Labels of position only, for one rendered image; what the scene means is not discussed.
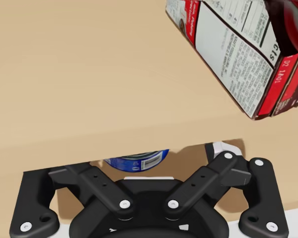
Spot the red carton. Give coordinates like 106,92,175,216
165,0,298,121

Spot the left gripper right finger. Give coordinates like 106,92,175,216
162,141,290,236

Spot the blue can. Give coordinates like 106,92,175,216
103,148,170,173

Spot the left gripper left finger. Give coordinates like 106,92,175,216
9,163,135,237

